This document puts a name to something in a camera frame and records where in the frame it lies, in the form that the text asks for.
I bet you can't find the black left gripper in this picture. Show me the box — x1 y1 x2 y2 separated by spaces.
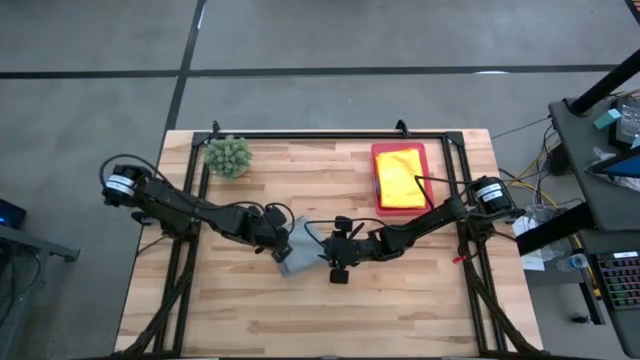
244 203 295 264

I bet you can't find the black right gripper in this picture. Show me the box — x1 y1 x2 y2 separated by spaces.
322 215 374 285

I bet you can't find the grey microfiber towel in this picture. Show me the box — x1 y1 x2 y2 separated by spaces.
277 215 329 278

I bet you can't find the yellow microfiber towel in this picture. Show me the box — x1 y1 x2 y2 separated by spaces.
374 147 427 210

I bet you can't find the pink plastic bin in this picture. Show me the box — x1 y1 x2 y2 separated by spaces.
370 142 436 217

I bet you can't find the potted green plant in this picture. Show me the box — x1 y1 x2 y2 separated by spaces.
203 134 254 178

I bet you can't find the white paper sheet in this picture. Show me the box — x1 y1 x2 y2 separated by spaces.
519 253 547 272

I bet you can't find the clear plastic bottle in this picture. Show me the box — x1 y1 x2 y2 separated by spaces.
557 253 592 274

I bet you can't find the black side desk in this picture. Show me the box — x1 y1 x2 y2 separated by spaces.
548 97 640 232

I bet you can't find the black device with blue light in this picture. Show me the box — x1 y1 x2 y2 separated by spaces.
0 198 28 230

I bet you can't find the tablet with blue screen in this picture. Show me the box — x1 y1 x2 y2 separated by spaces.
587 144 640 180

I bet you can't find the small teal box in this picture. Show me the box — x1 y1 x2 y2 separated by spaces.
593 108 623 131

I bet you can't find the black slanted pole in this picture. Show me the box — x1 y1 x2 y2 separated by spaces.
568 48 640 117

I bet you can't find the black electronic device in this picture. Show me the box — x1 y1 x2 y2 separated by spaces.
614 97 640 146

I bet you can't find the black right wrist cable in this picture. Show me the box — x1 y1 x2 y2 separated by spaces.
303 218 386 249

